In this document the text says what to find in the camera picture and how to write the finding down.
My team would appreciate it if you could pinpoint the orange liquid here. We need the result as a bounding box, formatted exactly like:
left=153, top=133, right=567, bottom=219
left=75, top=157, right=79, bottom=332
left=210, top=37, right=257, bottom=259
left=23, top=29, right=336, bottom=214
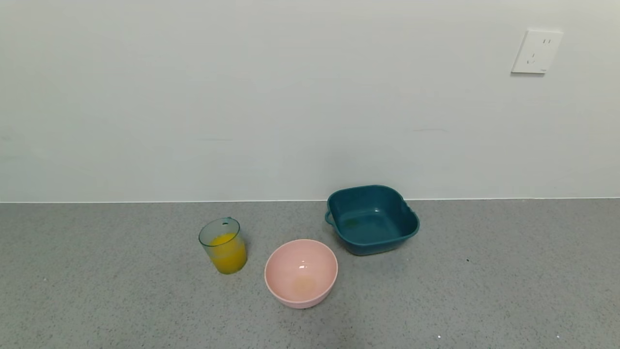
left=209, top=234, right=248, bottom=275

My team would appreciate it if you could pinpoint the clear plastic measuring cup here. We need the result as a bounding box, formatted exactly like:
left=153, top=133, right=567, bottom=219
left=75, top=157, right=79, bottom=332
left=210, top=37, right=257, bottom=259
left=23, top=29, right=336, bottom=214
left=199, top=217, right=248, bottom=275

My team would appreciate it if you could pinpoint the pink bowl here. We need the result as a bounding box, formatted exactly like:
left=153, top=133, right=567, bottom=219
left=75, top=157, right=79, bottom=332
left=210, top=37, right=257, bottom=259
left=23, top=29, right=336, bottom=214
left=264, top=239, right=339, bottom=309

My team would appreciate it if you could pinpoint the white wall socket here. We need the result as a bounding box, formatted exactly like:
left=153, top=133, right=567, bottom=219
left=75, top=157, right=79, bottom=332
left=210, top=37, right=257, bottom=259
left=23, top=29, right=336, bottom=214
left=511, top=30, right=564, bottom=75

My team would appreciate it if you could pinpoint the teal square plastic basin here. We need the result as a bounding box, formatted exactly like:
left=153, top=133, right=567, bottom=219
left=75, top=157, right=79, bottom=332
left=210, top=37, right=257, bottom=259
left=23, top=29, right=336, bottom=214
left=325, top=184, right=420, bottom=256

